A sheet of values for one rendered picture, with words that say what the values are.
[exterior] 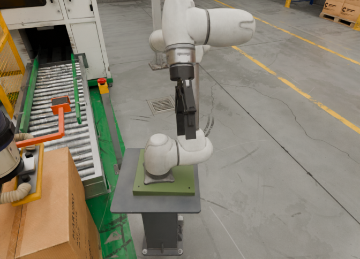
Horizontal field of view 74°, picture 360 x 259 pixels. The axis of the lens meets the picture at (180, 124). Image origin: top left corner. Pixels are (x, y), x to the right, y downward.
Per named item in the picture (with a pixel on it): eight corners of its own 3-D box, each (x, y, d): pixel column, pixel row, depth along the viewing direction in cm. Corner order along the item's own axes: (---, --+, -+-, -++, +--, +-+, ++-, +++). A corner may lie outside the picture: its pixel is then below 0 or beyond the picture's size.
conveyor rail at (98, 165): (81, 68, 351) (77, 55, 339) (84, 67, 352) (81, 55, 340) (100, 191, 182) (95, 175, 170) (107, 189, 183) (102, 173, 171)
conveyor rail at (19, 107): (32, 75, 332) (27, 62, 320) (36, 75, 334) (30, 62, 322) (2, 221, 163) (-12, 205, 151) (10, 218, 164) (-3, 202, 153)
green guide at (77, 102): (72, 59, 339) (70, 53, 333) (80, 58, 342) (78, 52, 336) (78, 124, 222) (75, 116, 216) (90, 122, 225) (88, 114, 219)
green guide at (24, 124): (30, 65, 324) (28, 59, 318) (38, 63, 327) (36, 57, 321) (13, 138, 207) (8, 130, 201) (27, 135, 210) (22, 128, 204)
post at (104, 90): (117, 166, 255) (97, 82, 193) (124, 165, 257) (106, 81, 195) (118, 171, 250) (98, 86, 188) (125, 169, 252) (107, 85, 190)
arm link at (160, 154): (143, 157, 150) (142, 129, 137) (172, 154, 153) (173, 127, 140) (145, 177, 137) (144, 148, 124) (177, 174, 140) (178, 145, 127)
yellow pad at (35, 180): (22, 150, 117) (17, 142, 114) (44, 144, 120) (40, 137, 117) (13, 207, 93) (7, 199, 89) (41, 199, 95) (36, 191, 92)
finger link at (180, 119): (175, 114, 80) (175, 114, 80) (177, 136, 80) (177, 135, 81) (185, 114, 80) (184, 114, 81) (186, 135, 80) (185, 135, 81)
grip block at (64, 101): (53, 106, 128) (50, 98, 125) (70, 103, 131) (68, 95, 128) (53, 114, 122) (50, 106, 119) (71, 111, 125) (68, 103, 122)
